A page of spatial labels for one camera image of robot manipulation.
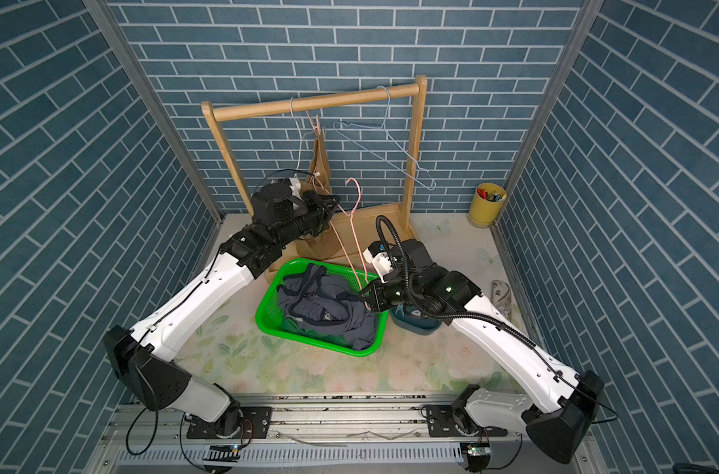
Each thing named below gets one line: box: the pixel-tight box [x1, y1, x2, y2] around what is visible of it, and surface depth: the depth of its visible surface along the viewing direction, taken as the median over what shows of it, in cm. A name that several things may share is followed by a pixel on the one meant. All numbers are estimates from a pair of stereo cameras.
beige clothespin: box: [305, 110, 321, 139], surface depth 88 cm
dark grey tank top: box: [277, 263, 380, 351], surface depth 86 cm
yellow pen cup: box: [468, 182, 508, 229], surface depth 115 cm
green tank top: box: [282, 315, 349, 346], surface depth 86 cm
